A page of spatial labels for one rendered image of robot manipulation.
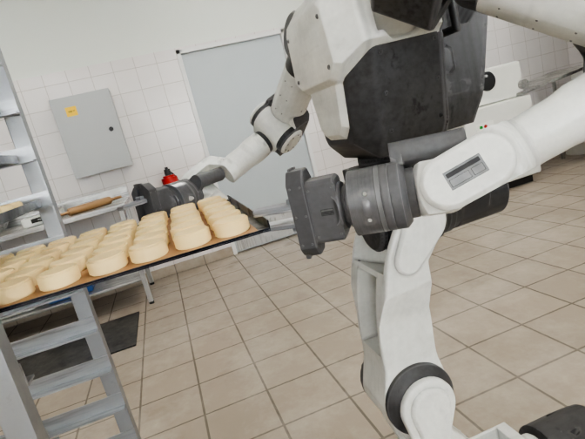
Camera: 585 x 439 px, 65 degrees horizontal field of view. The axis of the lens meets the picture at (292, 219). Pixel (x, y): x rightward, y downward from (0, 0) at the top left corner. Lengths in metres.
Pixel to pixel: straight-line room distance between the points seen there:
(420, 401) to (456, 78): 0.57
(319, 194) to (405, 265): 0.28
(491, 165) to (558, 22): 0.19
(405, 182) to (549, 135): 0.17
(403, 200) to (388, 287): 0.29
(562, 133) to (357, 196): 0.24
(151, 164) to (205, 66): 1.09
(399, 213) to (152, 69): 4.30
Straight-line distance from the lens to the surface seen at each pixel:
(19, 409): 0.64
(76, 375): 1.11
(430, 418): 0.96
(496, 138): 0.57
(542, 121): 0.61
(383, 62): 0.77
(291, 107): 1.18
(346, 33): 0.75
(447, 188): 0.56
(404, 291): 0.86
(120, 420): 1.16
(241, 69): 4.89
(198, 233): 0.62
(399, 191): 0.57
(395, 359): 0.93
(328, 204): 0.60
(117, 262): 0.63
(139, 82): 4.75
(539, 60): 6.60
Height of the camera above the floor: 1.17
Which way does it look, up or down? 12 degrees down
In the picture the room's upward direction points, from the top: 14 degrees counter-clockwise
